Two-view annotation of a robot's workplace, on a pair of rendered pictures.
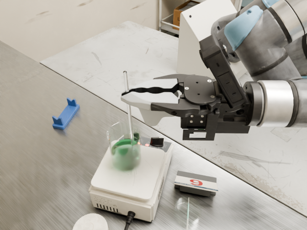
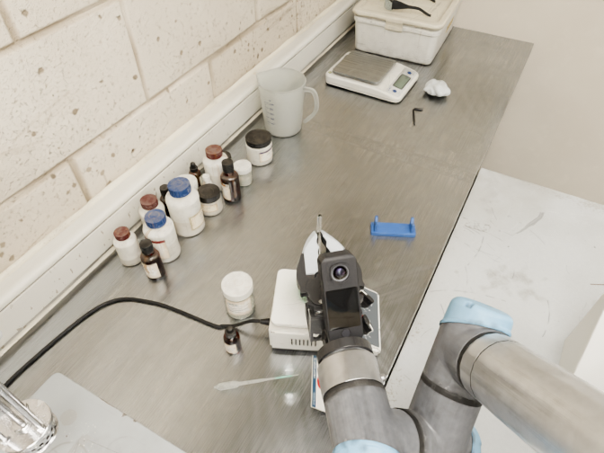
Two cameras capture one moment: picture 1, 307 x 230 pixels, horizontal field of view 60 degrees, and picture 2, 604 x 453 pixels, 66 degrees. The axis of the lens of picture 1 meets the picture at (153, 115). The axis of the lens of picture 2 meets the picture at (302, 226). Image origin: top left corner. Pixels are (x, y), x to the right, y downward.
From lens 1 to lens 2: 0.55 m
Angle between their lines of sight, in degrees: 54
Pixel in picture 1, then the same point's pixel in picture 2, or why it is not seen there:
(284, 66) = (432, 398)
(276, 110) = (322, 373)
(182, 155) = not seen: hidden behind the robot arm
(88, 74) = (484, 226)
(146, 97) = (309, 248)
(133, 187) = (281, 306)
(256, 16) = (467, 318)
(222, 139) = not seen: hidden behind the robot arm
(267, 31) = (452, 343)
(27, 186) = (291, 234)
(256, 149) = not seen: outside the picture
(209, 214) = (293, 409)
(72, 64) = (497, 201)
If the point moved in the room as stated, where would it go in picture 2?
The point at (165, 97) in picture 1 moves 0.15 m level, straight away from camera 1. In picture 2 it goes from (313, 262) to (415, 252)
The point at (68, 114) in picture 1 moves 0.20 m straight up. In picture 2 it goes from (393, 230) to (408, 161)
